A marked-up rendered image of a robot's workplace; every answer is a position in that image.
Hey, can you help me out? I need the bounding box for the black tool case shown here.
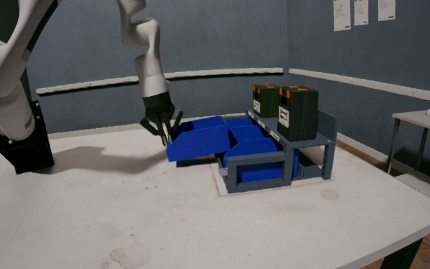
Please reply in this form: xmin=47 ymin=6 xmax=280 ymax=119
xmin=277 ymin=86 xmax=319 ymax=142

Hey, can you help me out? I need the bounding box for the grey metal shelf rack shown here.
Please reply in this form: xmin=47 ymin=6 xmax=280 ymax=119
xmin=214 ymin=108 xmax=338 ymax=194

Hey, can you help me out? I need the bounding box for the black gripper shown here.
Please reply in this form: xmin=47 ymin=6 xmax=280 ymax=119
xmin=140 ymin=90 xmax=183 ymax=148

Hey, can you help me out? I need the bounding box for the dark green tool case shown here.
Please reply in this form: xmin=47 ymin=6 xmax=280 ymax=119
xmin=253 ymin=84 xmax=280 ymax=118

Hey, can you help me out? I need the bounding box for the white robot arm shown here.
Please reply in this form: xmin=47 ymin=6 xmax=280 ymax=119
xmin=0 ymin=0 xmax=171 ymax=141

